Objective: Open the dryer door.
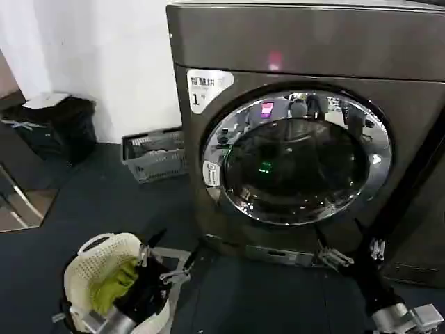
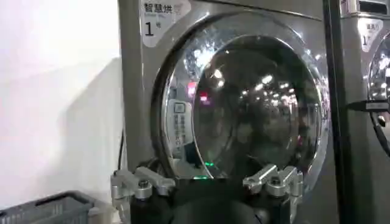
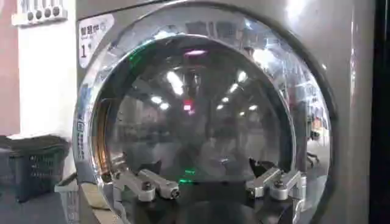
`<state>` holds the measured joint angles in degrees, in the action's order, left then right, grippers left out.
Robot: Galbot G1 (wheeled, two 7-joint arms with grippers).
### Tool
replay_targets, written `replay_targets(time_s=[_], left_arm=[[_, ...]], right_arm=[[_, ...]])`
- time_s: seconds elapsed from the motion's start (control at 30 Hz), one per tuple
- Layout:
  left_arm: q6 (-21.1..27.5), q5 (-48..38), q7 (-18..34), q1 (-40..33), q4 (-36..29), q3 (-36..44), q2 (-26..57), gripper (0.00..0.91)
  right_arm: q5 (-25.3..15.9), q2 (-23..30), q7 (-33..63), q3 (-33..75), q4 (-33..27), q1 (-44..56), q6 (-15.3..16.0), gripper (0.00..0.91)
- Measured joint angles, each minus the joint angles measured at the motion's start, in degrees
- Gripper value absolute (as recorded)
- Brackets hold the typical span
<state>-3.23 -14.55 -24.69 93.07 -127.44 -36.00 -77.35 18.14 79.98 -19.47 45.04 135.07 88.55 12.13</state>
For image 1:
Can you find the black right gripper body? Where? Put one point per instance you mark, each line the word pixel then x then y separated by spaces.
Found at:
pixel 372 282

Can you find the plain grey dryer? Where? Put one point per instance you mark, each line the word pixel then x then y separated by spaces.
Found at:
pixel 426 243

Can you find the white bin lid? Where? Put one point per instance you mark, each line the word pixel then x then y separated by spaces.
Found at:
pixel 45 99

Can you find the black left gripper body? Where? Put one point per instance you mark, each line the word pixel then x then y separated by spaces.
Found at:
pixel 142 282

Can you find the green cloth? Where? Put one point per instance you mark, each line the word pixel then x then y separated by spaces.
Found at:
pixel 111 285

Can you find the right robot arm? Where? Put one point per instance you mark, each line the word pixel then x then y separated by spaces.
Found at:
pixel 400 315

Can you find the grey plastic crate basket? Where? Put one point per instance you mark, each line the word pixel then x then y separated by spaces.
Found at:
pixel 156 167

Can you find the white perforated laundry basket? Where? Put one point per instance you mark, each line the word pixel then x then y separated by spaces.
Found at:
pixel 87 268

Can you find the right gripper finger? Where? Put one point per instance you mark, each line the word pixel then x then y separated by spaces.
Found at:
pixel 377 247
pixel 330 256

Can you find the black bin with bag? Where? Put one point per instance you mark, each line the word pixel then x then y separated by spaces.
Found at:
pixel 69 128

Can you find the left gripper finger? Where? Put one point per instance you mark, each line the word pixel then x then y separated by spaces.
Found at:
pixel 177 275
pixel 146 254

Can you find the round glass dryer door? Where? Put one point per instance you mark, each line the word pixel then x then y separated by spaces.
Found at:
pixel 295 163

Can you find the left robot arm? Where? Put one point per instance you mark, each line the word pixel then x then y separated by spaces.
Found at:
pixel 111 321

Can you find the white cloth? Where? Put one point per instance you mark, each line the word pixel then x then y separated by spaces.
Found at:
pixel 161 152

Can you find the black cloth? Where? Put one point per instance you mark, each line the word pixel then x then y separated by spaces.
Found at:
pixel 159 300

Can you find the silver energy label sticker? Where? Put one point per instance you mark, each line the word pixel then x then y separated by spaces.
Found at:
pixel 206 90

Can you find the grey dryer with label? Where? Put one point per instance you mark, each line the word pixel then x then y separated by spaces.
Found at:
pixel 295 41

